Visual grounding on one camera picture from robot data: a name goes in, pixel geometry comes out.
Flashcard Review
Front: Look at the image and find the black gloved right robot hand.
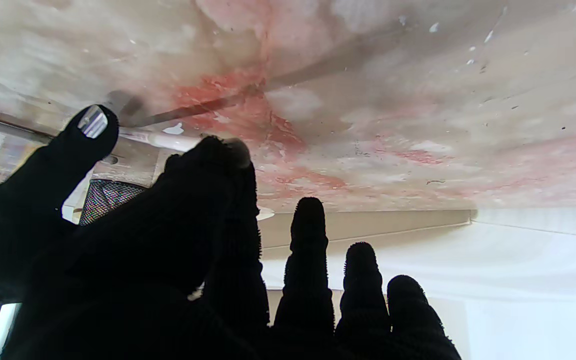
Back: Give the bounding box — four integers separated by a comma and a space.
0, 103, 120, 313

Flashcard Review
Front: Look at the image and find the white straw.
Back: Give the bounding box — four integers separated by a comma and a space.
117, 126, 251, 168

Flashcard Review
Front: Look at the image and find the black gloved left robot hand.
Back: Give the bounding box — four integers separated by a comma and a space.
0, 135, 463, 360

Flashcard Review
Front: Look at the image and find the black mesh brush holder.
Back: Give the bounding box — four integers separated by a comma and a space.
78, 178, 150, 227

